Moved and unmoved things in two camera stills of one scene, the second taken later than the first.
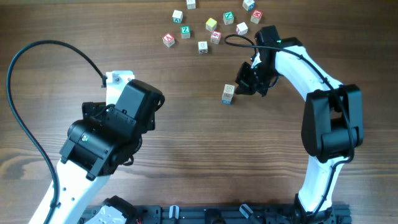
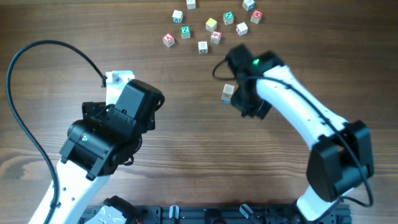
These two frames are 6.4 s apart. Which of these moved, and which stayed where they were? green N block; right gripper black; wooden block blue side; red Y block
Moved: right gripper black
Stayed: green N block; wooden block blue side; red Y block
